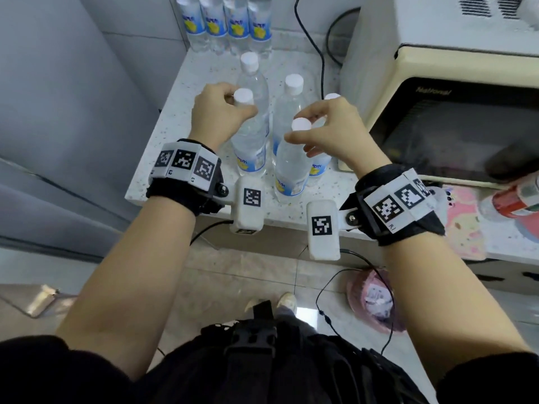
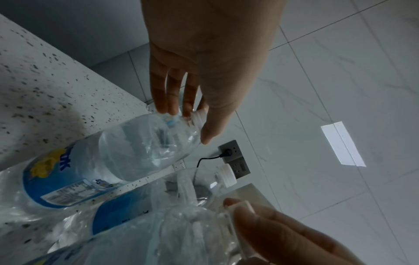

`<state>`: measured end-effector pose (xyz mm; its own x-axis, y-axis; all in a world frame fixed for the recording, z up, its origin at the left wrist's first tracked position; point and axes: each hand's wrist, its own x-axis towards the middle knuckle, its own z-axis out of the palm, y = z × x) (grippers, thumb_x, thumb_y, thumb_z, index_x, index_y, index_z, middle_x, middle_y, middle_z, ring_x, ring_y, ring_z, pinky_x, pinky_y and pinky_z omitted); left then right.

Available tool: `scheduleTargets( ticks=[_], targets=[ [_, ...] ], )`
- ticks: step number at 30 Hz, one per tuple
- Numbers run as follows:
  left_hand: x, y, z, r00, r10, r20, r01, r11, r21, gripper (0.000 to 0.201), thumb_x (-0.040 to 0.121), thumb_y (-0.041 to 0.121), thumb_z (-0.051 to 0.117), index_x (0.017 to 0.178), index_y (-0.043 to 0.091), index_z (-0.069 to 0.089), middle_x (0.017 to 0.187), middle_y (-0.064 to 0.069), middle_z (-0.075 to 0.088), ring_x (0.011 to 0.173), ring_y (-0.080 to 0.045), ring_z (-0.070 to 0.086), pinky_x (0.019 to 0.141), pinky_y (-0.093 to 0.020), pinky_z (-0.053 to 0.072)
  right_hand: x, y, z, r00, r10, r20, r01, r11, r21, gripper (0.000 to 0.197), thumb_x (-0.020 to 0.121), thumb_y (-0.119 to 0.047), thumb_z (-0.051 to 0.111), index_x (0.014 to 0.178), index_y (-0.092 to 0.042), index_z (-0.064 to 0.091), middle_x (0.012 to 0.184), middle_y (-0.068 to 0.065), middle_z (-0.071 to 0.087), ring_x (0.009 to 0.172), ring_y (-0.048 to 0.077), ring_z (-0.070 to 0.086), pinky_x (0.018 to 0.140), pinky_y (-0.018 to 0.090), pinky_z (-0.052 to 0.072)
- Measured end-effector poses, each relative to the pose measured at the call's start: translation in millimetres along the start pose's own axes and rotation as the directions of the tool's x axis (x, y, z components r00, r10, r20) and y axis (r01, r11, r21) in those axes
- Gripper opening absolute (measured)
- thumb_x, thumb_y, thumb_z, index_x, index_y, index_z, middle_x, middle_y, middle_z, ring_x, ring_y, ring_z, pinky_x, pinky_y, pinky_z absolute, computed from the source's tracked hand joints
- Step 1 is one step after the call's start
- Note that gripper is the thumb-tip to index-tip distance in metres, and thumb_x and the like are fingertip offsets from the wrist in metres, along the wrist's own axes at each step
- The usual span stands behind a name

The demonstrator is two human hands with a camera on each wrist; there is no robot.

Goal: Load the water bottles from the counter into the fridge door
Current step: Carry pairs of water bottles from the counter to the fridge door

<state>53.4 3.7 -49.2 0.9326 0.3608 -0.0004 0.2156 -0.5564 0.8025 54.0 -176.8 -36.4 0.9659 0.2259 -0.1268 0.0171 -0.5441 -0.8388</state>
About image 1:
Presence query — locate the person's left forearm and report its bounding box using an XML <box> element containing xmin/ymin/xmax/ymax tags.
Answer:
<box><xmin>54</xmin><ymin>195</ymin><xmax>198</xmax><ymax>382</ymax></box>

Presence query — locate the black left camera cable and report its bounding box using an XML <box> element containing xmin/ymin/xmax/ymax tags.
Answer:
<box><xmin>189</xmin><ymin>219</ymin><xmax>235</xmax><ymax>247</ymax></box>

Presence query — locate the cream microwave oven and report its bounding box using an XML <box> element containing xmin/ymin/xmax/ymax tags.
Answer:
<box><xmin>339</xmin><ymin>0</ymin><xmax>539</xmax><ymax>191</ymax></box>

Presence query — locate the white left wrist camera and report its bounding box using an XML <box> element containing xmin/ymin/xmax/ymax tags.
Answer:
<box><xmin>229</xmin><ymin>175</ymin><xmax>266</xmax><ymax>236</ymax></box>

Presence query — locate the wristband with marker tags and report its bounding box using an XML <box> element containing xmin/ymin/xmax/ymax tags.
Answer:
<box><xmin>145</xmin><ymin>138</ymin><xmax>230</xmax><ymax>217</ymax></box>
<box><xmin>339</xmin><ymin>163</ymin><xmax>446</xmax><ymax>247</ymax></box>

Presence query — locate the person's right hand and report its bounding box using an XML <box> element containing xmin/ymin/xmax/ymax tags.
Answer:
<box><xmin>284</xmin><ymin>96</ymin><xmax>392</xmax><ymax>180</ymax></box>

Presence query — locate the right wristband with marker tags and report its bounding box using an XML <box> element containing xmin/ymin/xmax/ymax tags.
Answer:
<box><xmin>339</xmin><ymin>163</ymin><xmax>446</xmax><ymax>247</ymax></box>

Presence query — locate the pink patterned pad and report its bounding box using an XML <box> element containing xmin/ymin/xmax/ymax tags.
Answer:
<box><xmin>442</xmin><ymin>185</ymin><xmax>491</xmax><ymax>261</ymax></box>

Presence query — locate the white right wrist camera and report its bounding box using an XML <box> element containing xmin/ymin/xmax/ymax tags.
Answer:
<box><xmin>306</xmin><ymin>199</ymin><xmax>342</xmax><ymax>262</ymax></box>

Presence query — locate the black camera cable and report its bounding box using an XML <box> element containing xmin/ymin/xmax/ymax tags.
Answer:
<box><xmin>189</xmin><ymin>219</ymin><xmax>235</xmax><ymax>247</ymax></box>
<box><xmin>314</xmin><ymin>247</ymin><xmax>396</xmax><ymax>357</ymax></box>

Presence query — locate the grey cabinet with speckled counter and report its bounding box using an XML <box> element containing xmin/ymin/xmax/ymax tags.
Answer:
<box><xmin>125</xmin><ymin>29</ymin><xmax>539</xmax><ymax>297</ymax></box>

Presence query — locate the row of bottles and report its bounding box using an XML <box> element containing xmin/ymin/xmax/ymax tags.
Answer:
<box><xmin>173</xmin><ymin>0</ymin><xmax>273</xmax><ymax>57</ymax></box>

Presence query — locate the person's black shirt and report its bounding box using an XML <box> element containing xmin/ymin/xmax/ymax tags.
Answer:
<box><xmin>0</xmin><ymin>319</ymin><xmax>539</xmax><ymax>404</ymax></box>

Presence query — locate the black chest harness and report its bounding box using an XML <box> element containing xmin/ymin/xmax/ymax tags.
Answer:
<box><xmin>139</xmin><ymin>300</ymin><xmax>430</xmax><ymax>404</ymax></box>

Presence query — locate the person's right forearm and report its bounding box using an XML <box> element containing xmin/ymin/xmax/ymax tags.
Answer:
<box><xmin>381</xmin><ymin>231</ymin><xmax>533</xmax><ymax>385</ymax></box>

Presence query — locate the pink waste bin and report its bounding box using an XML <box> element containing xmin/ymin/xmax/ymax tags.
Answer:
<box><xmin>346</xmin><ymin>268</ymin><xmax>407</xmax><ymax>335</ymax></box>

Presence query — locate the black appliance cable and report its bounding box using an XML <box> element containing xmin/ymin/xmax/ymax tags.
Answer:
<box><xmin>293</xmin><ymin>0</ymin><xmax>327</xmax><ymax>100</ymax></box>
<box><xmin>325</xmin><ymin>7</ymin><xmax>363</xmax><ymax>67</ymax></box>

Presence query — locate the white smartphone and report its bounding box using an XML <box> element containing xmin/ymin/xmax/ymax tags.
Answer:
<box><xmin>428</xmin><ymin>187</ymin><xmax>450</xmax><ymax>223</ymax></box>

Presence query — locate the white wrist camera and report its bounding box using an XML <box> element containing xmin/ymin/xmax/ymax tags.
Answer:
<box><xmin>306</xmin><ymin>199</ymin><xmax>342</xmax><ymax>262</ymax></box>
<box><xmin>229</xmin><ymin>175</ymin><xmax>266</xmax><ymax>236</ymax></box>

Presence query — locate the left wristband with marker tags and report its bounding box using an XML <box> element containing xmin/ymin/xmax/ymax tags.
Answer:
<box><xmin>145</xmin><ymin>138</ymin><xmax>230</xmax><ymax>217</ymax></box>

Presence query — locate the clear water bottle blue label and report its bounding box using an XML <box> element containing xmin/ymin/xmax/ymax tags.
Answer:
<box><xmin>273</xmin><ymin>116</ymin><xmax>314</xmax><ymax>205</ymax></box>
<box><xmin>230</xmin><ymin>87</ymin><xmax>271</xmax><ymax>178</ymax></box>
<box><xmin>306</xmin><ymin>92</ymin><xmax>342</xmax><ymax>188</ymax></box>
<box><xmin>271</xmin><ymin>73</ymin><xmax>306</xmax><ymax>167</ymax></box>
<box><xmin>234</xmin><ymin>50</ymin><xmax>271</xmax><ymax>122</ymax></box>

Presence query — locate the black right camera cable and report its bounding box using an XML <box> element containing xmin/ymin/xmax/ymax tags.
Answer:
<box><xmin>314</xmin><ymin>247</ymin><xmax>396</xmax><ymax>357</ymax></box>

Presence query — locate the person's left hand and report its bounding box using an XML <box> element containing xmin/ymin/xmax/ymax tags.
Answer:
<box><xmin>188</xmin><ymin>82</ymin><xmax>258</xmax><ymax>153</ymax></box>

